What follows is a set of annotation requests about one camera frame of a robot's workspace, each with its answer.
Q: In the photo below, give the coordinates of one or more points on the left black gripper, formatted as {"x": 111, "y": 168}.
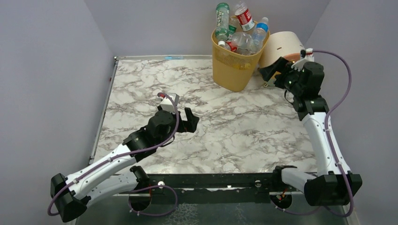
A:
{"x": 185, "y": 121}

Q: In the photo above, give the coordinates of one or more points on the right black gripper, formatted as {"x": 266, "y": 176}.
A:
{"x": 278, "y": 71}

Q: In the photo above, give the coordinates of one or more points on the blue label clear bottle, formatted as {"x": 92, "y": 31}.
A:
{"x": 259, "y": 34}

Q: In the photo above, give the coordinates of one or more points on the crushed clear water bottle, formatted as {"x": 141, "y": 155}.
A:
{"x": 242, "y": 40}

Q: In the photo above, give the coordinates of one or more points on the green white label bottle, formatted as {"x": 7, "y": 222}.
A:
{"x": 233, "y": 25}

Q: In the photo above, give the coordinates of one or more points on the red label clear bottle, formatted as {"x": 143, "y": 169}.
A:
{"x": 242, "y": 13}

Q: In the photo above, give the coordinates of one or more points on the green label tall bottle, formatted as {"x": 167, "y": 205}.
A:
{"x": 222, "y": 22}

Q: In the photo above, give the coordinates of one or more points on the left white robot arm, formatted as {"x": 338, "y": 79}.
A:
{"x": 117, "y": 172}

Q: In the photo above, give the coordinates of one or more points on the yellow mesh plastic bin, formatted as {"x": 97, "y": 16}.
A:
{"x": 231, "y": 70}

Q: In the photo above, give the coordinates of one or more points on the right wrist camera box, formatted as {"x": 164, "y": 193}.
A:
{"x": 306, "y": 55}

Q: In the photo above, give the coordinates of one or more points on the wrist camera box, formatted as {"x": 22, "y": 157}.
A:
{"x": 306, "y": 55}
{"x": 166, "y": 104}

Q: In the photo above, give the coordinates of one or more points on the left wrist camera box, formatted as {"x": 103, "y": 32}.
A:
{"x": 166, "y": 104}

